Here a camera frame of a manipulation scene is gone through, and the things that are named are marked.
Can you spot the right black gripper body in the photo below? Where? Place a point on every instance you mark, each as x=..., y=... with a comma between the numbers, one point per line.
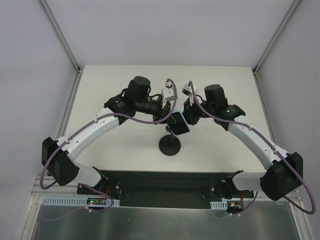
x=189, y=114

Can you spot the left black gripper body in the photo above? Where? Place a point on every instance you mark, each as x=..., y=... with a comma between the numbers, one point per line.
x=162, y=114

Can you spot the blue case black phone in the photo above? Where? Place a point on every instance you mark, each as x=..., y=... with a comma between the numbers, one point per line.
x=181, y=127

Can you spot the black phone stand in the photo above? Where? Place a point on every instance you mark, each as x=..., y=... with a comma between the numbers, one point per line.
x=169, y=145

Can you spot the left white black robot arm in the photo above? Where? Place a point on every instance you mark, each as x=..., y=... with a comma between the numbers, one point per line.
x=59, y=157

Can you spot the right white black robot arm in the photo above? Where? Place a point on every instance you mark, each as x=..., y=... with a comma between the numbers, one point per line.
x=283, y=170

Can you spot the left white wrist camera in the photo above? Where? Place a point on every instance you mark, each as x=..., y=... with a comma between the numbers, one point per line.
x=167, y=93

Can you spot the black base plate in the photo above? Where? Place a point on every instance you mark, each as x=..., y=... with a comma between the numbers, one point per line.
x=151, y=189

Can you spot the right white cable duct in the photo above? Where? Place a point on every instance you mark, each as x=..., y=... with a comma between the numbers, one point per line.
x=219, y=205

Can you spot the white cable duct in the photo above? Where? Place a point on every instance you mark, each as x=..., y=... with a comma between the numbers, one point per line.
x=219, y=205
x=69, y=201

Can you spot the left white cable duct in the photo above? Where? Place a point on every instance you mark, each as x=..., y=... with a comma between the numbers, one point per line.
x=69, y=201

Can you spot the aluminium rail left side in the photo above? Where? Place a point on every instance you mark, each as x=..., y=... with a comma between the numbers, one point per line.
x=69, y=189

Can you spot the aluminium rail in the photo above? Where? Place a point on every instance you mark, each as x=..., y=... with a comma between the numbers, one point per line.
x=69, y=189
x=294, y=196

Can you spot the aluminium rail right side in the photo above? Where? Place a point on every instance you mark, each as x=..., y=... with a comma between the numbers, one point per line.
x=294, y=196

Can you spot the left aluminium frame post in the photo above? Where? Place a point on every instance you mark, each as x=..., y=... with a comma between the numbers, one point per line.
x=59, y=34

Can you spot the aluminium frame post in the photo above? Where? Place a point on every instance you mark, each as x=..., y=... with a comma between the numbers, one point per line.
x=293, y=7
x=59, y=34

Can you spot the right aluminium frame post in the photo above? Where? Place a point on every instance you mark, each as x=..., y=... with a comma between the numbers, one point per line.
x=293, y=7

